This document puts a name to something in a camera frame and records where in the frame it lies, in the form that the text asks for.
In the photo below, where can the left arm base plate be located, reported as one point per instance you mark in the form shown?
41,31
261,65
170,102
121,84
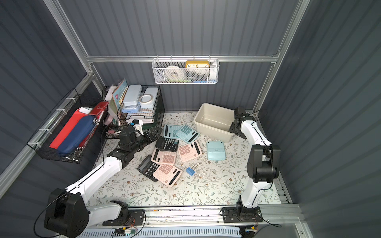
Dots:
127,218

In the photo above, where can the floral table mat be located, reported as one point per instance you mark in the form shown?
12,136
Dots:
214,182

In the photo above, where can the pink calculator front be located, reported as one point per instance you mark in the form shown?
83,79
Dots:
167,174

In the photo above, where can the blue pencil pouch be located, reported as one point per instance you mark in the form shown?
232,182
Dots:
78,134

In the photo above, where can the colourful books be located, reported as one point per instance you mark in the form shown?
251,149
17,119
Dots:
115,97

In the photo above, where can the beige plastic storage box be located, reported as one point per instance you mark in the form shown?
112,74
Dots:
214,121

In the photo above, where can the black calculator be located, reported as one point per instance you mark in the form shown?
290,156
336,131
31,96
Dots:
167,144
148,167

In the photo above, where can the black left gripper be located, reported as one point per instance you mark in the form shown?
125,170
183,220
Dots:
152,135

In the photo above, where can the red folder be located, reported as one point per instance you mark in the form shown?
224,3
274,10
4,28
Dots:
81,112

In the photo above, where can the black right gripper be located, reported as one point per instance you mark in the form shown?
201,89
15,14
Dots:
235,126

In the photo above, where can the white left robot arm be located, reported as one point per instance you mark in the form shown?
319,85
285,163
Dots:
67,214

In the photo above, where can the pink calculator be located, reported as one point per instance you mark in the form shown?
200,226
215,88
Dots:
163,157
189,151
167,174

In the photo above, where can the black wire side basket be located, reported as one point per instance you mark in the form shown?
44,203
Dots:
41,141

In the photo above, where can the black wire desk organizer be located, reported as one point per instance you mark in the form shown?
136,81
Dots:
151,118

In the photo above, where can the small circuit board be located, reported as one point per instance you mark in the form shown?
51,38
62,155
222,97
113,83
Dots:
125,232

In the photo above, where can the yellow clock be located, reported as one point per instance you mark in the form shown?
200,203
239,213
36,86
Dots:
197,64

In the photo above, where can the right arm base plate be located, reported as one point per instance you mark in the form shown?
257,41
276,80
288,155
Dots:
245,215

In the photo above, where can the teal calculator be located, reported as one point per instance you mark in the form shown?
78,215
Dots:
187,134
170,131

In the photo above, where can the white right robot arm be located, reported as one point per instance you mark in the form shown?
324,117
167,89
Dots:
263,163

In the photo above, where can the black calculator back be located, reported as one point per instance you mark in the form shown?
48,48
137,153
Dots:
167,144

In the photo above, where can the white wire wall basket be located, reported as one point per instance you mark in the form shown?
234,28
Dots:
191,75

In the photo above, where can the white tape roll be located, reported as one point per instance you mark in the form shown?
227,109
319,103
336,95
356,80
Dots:
174,72

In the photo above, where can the teal calculator face down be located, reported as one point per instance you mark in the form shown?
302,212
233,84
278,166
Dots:
216,151

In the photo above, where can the black calculator front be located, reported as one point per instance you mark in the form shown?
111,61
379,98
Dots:
148,167

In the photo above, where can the blue binder clip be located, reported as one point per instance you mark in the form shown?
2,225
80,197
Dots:
191,170

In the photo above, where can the white pencil case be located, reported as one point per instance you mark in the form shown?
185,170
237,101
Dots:
132,95

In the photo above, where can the white tape dispenser box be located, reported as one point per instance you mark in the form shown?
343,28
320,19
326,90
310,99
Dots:
148,99

